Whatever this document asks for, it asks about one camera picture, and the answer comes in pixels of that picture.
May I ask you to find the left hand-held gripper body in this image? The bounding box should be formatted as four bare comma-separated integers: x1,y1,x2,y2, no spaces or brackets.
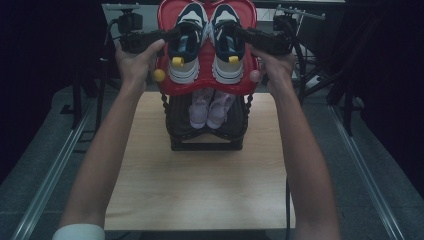
104,3,167,55

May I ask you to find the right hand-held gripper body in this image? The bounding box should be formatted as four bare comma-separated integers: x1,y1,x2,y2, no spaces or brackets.
250,6,326,57

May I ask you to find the navy and white sneaker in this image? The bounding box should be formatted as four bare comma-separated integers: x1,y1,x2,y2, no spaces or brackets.
209,3,246,85
166,2,210,85

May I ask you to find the red and black shoe rack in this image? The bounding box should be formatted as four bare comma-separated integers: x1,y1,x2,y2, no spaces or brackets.
152,0,262,152

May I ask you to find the purple jelly sandal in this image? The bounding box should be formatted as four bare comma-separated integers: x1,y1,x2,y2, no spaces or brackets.
206,89,236,130
188,88,214,130

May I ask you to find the person's left hand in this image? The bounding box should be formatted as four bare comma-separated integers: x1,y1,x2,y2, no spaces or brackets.
115,39,167,93

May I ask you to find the person's right hand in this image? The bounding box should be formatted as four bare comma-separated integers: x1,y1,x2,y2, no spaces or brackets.
249,46,298,98

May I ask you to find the white power strip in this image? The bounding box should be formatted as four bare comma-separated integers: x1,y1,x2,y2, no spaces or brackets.
304,75,325,90

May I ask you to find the black metal stand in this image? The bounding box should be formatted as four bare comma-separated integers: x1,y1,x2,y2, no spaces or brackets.
294,63,356,137
59,64,116,130

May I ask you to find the dark curtain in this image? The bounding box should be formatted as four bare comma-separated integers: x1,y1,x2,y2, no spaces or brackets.
0,0,125,183
296,0,424,201

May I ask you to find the white shirt sleeve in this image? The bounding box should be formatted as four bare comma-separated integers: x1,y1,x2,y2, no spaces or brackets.
51,223,106,240

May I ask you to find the left hand-held gripper cable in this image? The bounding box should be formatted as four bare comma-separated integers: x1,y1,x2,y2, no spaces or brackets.
94,18,118,134

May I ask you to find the metal floor rail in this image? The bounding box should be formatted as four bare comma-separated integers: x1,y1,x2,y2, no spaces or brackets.
328,104,406,240
11,99,95,240

